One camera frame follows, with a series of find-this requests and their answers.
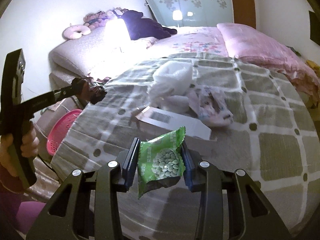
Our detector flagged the glass floral wardrobe doors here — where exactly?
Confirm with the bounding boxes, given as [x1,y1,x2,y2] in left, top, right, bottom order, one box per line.
[146,0,234,27]

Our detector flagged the brown plush toys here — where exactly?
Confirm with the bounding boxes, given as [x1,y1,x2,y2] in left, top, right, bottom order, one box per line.
[83,9,123,30]

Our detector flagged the pink neck pillow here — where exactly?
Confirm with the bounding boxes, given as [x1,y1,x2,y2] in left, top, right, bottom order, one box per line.
[62,25,91,40]

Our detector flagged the cat print plastic bag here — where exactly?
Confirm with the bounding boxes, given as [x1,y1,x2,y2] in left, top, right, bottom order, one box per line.
[186,85,233,128]

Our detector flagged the person's left hand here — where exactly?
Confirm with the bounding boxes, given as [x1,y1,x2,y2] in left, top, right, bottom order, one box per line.
[0,128,40,178]

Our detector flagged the lit white table lamp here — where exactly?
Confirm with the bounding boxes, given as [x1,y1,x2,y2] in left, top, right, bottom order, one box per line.
[101,18,131,53]

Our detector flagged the green pea snack packet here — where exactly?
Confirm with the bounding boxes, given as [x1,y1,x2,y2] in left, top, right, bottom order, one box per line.
[137,126,185,198]

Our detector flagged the grey bedside cabinet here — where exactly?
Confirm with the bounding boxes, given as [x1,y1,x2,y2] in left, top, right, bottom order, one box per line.
[35,96,84,142]

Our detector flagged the white cardboard box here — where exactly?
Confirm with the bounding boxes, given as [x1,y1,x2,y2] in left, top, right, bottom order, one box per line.
[136,106,212,140]

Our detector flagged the pink folded duvet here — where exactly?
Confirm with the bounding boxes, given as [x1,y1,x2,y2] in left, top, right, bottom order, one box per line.
[216,23,319,102]

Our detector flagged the white foam packing piece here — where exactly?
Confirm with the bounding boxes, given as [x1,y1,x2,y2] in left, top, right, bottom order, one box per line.
[148,60,193,105]

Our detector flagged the dark purple plush toy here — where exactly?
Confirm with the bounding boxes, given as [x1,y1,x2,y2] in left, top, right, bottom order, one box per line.
[120,10,177,40]

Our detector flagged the grey patterned headboard cushion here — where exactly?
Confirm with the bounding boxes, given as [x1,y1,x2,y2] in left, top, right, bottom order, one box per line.
[49,27,120,79]

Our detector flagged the dark wrapper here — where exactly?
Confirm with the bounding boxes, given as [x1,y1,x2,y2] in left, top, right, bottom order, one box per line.
[71,77,107,105]

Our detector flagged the black wall television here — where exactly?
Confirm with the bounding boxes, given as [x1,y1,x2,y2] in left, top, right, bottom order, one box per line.
[309,11,320,46]

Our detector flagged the pink floral bed sheet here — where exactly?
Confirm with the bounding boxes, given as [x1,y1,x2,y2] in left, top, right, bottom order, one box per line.
[140,27,228,60]

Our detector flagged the brown wooden door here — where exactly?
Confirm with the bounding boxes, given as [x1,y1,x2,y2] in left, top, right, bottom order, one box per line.
[232,0,257,29]

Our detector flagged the pink plastic mesh basket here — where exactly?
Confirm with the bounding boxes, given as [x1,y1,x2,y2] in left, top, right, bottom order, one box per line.
[46,109,82,156]

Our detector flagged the grey upholstered bed frame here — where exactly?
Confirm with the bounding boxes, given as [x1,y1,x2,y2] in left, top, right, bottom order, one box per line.
[49,70,85,101]

